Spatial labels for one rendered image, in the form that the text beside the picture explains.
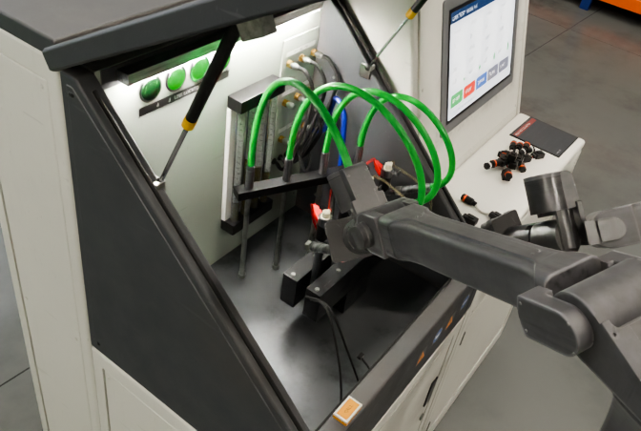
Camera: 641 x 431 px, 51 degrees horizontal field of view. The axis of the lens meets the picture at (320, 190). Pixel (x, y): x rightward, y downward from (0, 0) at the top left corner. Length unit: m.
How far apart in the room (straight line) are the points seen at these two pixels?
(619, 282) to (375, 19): 1.07
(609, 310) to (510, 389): 2.13
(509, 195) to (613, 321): 1.28
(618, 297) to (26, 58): 0.95
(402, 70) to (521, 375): 1.54
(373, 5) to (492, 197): 0.60
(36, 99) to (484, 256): 0.82
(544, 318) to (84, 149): 0.81
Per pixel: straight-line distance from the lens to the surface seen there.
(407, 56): 1.52
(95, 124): 1.11
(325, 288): 1.42
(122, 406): 1.61
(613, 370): 0.57
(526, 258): 0.64
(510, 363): 2.77
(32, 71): 1.21
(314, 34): 1.57
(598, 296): 0.57
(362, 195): 0.93
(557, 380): 2.79
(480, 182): 1.84
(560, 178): 1.06
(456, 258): 0.72
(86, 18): 1.19
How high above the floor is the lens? 1.98
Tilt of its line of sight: 37 degrees down
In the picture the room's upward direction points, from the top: 9 degrees clockwise
